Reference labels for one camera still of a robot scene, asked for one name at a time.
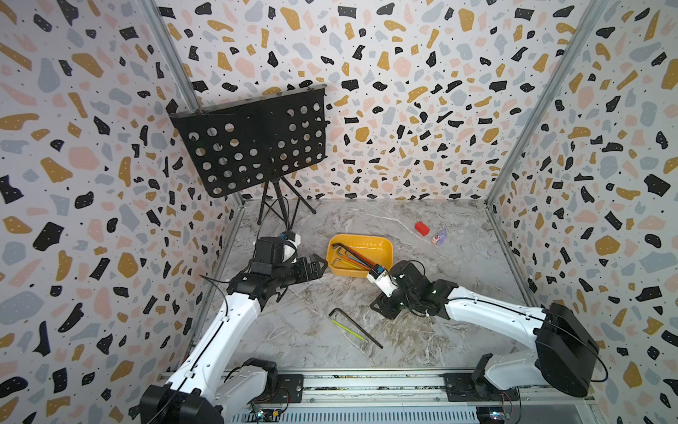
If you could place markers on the long black hex key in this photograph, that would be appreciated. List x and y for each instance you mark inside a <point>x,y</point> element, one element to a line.
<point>340,248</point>

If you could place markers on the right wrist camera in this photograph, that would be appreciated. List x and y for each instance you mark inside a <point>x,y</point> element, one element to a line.
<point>381,277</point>

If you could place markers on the lime green hex key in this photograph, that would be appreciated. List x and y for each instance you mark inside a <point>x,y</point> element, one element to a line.
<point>355,333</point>

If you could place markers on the yellow hex key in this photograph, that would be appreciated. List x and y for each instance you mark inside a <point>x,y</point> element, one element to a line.
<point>337,265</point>

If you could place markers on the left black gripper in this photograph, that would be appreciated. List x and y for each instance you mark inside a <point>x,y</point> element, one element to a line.
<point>314,273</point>

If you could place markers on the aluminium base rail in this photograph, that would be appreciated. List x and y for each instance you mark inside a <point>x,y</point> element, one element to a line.
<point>410,396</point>

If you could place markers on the red hex key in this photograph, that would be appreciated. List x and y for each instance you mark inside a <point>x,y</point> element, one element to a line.
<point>359,258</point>

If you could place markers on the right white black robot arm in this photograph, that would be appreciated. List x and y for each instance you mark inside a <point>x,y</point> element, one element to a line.
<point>557,350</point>

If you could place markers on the black perforated music stand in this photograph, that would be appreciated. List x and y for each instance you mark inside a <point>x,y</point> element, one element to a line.
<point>258,142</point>

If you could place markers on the yellow plastic storage box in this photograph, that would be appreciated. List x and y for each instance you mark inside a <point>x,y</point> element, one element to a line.
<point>377,249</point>

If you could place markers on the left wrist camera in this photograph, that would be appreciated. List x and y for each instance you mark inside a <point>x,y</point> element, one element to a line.
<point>280,250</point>

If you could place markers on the orange hex key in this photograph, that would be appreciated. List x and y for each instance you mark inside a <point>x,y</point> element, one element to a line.
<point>348,262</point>

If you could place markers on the red small block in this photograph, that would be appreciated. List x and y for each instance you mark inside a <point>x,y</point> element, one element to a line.
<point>422,229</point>

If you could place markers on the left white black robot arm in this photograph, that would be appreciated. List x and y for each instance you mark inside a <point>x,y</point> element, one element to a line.
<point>198,392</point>

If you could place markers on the small purple toy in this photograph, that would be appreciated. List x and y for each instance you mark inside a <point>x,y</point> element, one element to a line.
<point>440,237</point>

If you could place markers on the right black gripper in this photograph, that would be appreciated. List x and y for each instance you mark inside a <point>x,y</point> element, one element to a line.
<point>382,306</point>

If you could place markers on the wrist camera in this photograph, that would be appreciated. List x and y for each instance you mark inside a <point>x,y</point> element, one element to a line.
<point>381,277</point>
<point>280,250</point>

